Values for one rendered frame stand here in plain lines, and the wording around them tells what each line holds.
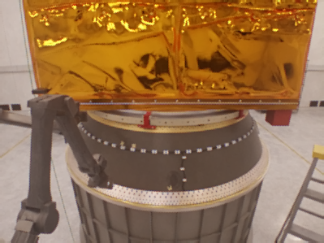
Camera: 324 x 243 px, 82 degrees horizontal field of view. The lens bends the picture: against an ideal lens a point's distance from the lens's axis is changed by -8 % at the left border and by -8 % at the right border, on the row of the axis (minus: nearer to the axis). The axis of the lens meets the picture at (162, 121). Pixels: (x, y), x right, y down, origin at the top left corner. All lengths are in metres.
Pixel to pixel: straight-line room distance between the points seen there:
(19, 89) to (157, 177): 7.42
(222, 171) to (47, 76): 1.42
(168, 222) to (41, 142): 1.17
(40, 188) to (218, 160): 1.21
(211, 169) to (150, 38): 1.00
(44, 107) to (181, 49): 0.94
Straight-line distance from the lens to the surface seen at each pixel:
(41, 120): 0.68
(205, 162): 1.51
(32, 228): 0.73
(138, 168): 1.48
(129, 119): 1.45
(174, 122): 1.39
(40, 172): 0.70
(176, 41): 1.37
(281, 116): 1.80
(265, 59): 1.53
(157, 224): 1.65
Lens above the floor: 2.19
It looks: 21 degrees down
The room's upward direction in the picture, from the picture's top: straight up
